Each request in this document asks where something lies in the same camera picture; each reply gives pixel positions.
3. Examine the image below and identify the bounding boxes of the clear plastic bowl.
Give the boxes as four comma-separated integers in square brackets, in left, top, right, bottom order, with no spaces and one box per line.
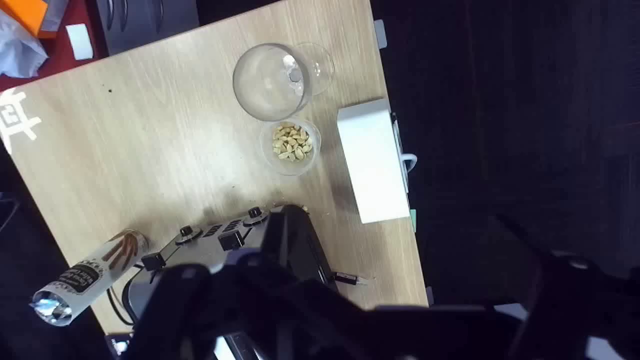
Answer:
[264,117,325,175]

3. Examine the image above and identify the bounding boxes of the black four-slot toaster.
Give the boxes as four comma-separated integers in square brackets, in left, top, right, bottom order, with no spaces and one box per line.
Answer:
[123,202,362,327]

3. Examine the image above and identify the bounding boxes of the printed silver can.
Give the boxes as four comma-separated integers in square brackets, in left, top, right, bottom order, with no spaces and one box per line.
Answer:
[28,227,148,327]

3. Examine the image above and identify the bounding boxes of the white label tag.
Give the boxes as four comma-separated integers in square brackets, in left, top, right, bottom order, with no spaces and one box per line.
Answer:
[65,21,97,62]

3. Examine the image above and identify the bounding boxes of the red side table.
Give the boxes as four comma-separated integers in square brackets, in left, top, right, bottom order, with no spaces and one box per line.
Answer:
[0,0,113,92]

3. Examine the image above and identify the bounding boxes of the white rectangular box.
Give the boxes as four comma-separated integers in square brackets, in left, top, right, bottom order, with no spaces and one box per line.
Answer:
[334,95,412,225]

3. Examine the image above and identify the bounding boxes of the white box cable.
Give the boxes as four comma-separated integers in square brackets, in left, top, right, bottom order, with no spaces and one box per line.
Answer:
[398,150,420,174]

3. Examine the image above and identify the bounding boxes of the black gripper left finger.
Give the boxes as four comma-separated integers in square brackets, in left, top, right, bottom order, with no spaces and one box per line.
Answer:
[133,262,243,360]

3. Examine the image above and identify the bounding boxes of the clear wine glass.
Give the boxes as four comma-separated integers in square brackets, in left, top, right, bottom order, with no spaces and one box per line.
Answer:
[231,41,337,123]

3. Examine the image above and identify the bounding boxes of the white marker sticker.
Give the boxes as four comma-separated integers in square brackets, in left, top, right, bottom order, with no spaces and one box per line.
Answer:
[0,88,44,156]

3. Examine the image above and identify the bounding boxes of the pale nuts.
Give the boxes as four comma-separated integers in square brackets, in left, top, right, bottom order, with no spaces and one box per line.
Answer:
[273,121,315,162]

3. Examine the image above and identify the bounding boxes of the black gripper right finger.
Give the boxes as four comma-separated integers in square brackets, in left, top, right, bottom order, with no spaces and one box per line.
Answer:
[506,248,640,360]

